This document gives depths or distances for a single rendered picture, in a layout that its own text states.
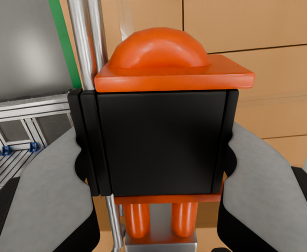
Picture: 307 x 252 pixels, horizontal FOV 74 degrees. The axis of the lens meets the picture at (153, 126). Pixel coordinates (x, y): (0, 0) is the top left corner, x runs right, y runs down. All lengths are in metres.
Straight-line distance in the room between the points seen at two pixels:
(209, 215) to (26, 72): 1.37
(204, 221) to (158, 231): 0.26
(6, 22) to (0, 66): 0.27
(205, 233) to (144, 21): 0.65
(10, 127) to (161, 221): 1.37
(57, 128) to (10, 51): 0.54
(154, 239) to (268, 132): 0.91
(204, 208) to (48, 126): 1.12
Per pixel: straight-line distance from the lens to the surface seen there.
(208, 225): 0.45
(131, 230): 0.19
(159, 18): 0.77
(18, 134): 1.52
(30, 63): 1.53
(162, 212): 0.21
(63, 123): 1.35
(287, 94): 1.00
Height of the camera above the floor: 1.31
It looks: 61 degrees down
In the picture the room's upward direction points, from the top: 176 degrees clockwise
